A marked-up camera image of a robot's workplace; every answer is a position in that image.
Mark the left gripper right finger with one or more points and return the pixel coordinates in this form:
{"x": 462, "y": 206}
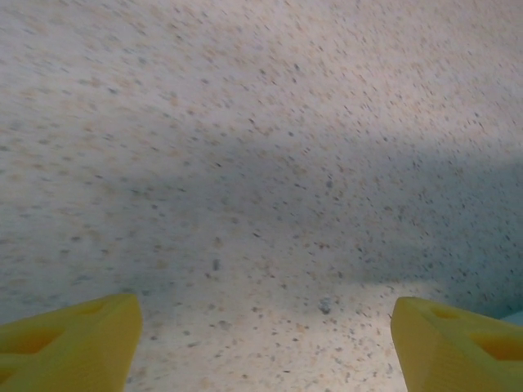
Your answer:
{"x": 449, "y": 355}

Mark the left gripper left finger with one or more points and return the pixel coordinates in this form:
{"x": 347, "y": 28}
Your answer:
{"x": 69, "y": 351}

